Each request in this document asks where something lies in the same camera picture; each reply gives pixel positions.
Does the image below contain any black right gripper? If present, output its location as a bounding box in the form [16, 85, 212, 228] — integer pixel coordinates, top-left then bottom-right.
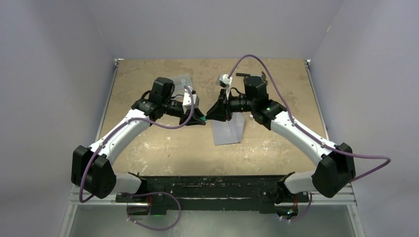
[207, 88, 256, 121]

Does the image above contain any black handled hammer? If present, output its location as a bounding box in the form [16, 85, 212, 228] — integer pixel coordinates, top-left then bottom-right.
[235, 72, 266, 80]

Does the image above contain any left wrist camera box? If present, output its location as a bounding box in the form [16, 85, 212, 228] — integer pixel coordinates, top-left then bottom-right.
[182, 90, 199, 111]

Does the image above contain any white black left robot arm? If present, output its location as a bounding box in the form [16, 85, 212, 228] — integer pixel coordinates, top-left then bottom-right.
[71, 77, 201, 203]

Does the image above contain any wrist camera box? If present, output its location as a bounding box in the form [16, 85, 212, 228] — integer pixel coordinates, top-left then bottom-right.
[182, 90, 199, 111]
[216, 74, 232, 99]

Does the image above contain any black aluminium base frame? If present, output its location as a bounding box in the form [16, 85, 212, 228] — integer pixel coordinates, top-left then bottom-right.
[67, 175, 357, 217]

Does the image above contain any clear plastic screw box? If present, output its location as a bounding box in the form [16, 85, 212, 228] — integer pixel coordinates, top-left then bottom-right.
[169, 74, 193, 96]

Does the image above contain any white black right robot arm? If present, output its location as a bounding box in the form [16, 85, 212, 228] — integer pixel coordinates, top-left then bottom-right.
[206, 74, 356, 204]

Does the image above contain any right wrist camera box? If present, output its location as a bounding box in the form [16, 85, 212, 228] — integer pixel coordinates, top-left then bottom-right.
[216, 74, 232, 99]

